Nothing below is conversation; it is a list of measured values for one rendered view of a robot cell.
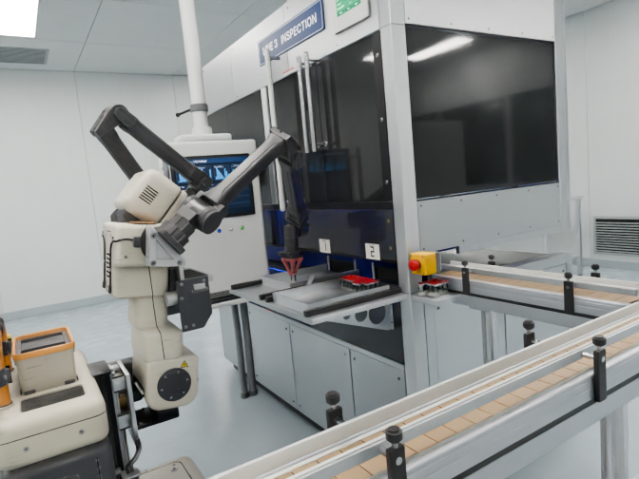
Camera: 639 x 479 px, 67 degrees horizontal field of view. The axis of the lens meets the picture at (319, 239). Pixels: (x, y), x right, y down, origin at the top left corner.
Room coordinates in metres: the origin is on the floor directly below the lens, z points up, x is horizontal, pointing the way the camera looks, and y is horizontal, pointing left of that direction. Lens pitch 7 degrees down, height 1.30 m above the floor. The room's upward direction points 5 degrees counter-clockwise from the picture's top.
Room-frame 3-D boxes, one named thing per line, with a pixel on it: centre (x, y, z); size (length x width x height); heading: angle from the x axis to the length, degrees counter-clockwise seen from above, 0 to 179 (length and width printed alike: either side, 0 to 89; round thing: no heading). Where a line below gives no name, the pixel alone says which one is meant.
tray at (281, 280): (2.07, 0.06, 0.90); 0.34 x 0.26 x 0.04; 121
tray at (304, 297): (1.72, -0.02, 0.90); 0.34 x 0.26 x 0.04; 121
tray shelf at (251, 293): (1.89, 0.03, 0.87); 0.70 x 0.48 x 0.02; 31
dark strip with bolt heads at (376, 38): (1.74, -0.26, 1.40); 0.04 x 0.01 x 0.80; 31
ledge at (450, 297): (1.64, -0.40, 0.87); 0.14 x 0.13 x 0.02; 121
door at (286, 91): (2.29, 0.07, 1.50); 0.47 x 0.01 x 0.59; 31
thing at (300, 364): (2.80, -0.19, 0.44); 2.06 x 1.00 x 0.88; 31
